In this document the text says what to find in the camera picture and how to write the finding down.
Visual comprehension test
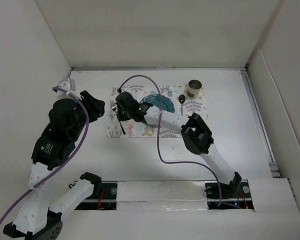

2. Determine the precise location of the black fork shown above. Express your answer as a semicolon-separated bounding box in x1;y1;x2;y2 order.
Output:
111;106;126;135

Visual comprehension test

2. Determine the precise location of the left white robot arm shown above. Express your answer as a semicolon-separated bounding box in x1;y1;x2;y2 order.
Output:
2;90;105;240

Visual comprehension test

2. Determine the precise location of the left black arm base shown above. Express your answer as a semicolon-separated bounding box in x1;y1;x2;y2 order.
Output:
75;181;118;211

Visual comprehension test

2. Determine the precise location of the patterned white cloth napkin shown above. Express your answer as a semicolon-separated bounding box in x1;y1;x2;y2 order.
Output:
106;84;209;138

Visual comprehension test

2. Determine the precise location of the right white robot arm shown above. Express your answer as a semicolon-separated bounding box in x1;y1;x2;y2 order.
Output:
115;91;242;197

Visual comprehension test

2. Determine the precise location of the teal scalloped plate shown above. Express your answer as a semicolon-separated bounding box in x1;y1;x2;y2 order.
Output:
140;94;175;113

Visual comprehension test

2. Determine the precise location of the black spoon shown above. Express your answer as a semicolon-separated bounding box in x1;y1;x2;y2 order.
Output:
178;94;186;115

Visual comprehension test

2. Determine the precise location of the brown paper cup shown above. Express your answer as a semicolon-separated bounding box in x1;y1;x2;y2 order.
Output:
186;79;202;98

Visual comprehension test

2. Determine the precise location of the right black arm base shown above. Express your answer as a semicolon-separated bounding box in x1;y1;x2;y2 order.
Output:
203;180;254;210

